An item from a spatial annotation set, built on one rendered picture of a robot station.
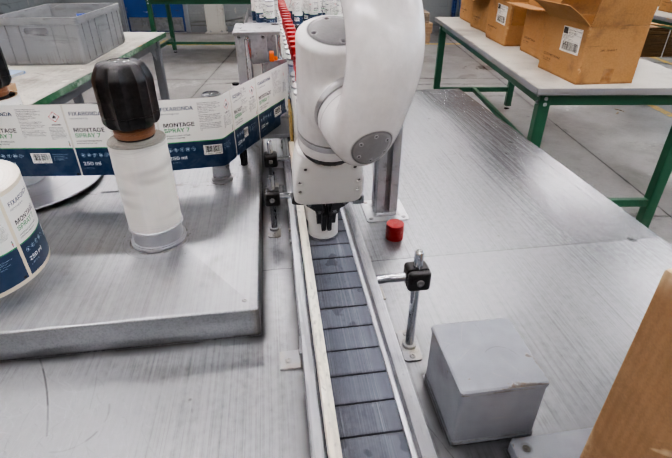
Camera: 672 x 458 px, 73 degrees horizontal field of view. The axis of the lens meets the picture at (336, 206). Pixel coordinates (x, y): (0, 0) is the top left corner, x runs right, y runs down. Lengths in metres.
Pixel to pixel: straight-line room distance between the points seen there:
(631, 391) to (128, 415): 0.53
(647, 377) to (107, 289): 0.66
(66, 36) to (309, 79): 2.20
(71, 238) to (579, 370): 0.81
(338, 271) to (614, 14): 1.84
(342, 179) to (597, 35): 1.80
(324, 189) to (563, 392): 0.40
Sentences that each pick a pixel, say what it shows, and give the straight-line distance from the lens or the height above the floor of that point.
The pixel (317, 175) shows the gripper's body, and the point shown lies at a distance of 0.62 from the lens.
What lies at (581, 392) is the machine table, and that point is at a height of 0.83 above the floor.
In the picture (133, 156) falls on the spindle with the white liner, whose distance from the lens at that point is 0.73.
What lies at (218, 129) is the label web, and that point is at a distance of 0.95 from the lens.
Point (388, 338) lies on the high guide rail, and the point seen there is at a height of 0.96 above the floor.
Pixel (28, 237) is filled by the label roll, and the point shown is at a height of 0.94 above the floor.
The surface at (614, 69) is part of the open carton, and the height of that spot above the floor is 0.84.
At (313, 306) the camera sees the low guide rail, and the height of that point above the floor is 0.91.
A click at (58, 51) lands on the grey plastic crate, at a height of 0.87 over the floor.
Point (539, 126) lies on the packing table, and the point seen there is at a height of 0.60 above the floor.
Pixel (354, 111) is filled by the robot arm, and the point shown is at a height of 1.18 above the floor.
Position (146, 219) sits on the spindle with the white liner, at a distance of 0.77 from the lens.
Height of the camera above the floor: 1.32
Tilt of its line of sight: 30 degrees down
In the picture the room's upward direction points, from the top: straight up
